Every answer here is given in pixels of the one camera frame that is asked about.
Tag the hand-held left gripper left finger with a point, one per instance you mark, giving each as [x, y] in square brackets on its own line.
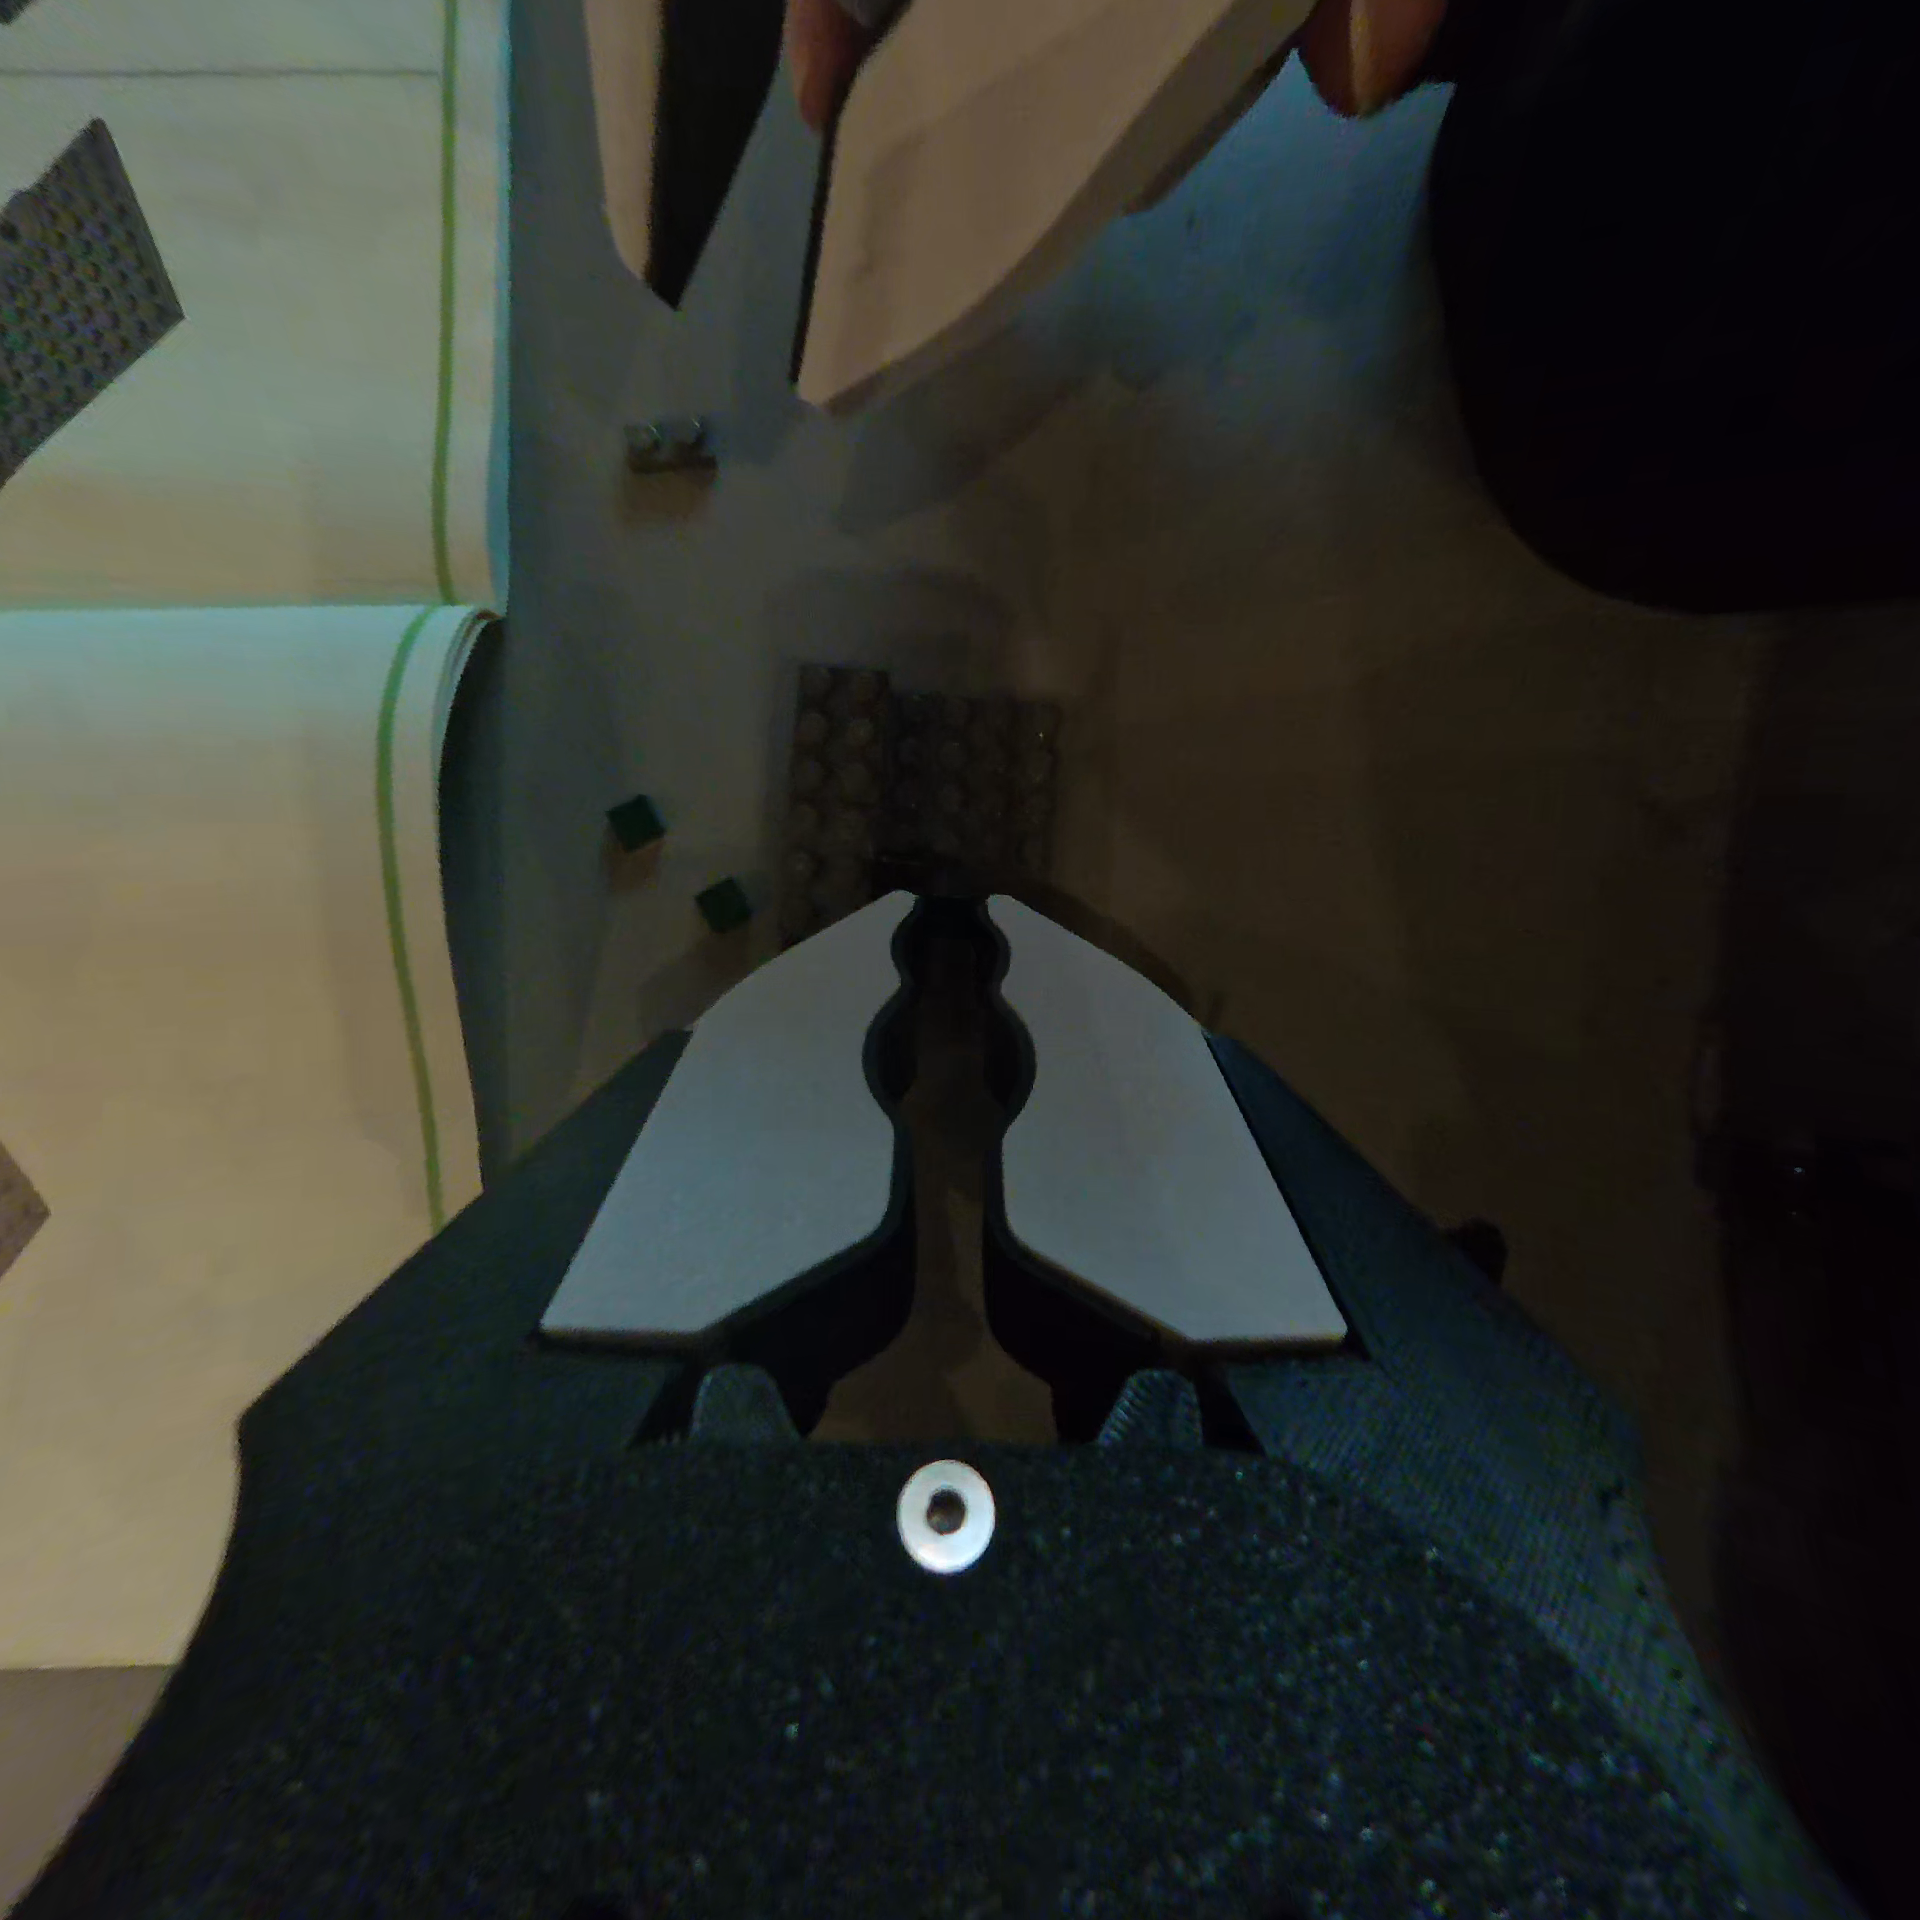
[721, 1154]

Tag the grey studded baseplate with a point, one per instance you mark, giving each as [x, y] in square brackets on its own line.
[967, 765]

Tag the small grey toy brick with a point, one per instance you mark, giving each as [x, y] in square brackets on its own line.
[668, 447]

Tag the small dark green brick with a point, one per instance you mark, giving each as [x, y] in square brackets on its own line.
[639, 825]
[726, 906]

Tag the open instruction booklet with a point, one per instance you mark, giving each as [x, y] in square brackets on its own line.
[224, 901]

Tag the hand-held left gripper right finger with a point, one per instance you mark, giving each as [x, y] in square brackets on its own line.
[1156, 1170]

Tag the person's right hand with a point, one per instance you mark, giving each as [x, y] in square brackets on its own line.
[1373, 54]

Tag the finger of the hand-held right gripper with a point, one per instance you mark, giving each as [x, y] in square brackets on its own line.
[991, 182]
[630, 120]

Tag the dark cloth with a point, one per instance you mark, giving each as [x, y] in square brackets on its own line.
[1694, 270]

